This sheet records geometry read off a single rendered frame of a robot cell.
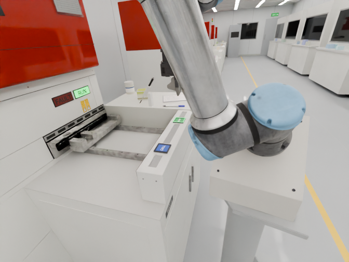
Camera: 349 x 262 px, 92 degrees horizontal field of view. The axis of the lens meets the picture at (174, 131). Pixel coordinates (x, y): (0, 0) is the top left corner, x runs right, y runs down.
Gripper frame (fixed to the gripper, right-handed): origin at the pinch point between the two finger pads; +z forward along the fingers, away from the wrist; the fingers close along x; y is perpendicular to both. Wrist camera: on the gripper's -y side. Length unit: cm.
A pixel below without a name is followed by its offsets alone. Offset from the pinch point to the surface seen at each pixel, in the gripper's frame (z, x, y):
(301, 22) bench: -50, -794, -280
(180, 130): 14.7, 9.9, -2.6
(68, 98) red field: 1, 10, 58
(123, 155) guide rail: 26.9, 19.1, 25.6
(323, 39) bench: 4, -574, -282
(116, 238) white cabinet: 48, 46, 18
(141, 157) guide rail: 26.7, 19.1, 15.7
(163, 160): 14.7, 33.1, -1.9
